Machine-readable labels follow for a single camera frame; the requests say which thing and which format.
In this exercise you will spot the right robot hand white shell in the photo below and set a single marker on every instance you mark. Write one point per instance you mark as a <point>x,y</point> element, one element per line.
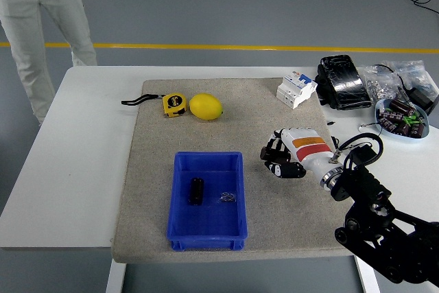
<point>308,150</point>

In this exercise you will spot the black cylindrical battery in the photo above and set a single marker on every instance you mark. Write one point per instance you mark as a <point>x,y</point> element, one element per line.
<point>387,122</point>
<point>417,130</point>
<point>402,128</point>
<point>402,107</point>
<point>196,191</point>
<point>264,153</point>

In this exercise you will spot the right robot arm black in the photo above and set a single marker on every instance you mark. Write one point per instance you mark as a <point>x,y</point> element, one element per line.
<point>363,186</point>

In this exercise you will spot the small green battery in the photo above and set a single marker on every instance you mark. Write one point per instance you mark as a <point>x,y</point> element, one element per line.
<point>409,120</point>

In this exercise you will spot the blue plastic box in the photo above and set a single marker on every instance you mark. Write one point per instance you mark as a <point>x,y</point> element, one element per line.
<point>205,221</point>

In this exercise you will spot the white circuit breaker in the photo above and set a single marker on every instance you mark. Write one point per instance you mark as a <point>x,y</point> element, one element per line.
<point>295,90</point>

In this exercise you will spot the grey-brown mat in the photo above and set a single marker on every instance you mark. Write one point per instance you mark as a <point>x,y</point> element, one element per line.
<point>240,118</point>

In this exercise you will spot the black device in plastic wrap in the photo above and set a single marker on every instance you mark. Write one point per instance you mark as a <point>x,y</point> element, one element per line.
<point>344,82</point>

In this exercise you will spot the light blue bowl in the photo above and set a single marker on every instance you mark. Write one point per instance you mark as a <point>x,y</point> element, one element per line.
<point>387,131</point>

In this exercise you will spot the clear bag of metal nuts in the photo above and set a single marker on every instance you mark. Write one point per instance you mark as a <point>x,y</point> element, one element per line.
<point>379,85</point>

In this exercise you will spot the yellow lemon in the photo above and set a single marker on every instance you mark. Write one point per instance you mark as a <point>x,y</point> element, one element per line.
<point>205,106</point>

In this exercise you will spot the large black power adapter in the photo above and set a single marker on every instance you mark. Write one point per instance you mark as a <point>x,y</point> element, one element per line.
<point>423,99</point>

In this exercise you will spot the clear bag of small parts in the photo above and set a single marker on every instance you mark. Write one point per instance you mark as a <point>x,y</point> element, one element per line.
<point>416,70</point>

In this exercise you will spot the yellow tape measure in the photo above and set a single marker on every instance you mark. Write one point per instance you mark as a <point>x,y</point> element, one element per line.
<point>174,104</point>

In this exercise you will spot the white table leg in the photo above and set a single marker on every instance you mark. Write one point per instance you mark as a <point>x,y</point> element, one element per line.
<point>115,277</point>
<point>367,281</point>

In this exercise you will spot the white table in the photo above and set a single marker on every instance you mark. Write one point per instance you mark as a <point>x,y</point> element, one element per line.
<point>85,135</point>

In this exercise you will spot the person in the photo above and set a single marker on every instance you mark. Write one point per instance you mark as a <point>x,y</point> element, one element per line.
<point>31,32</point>

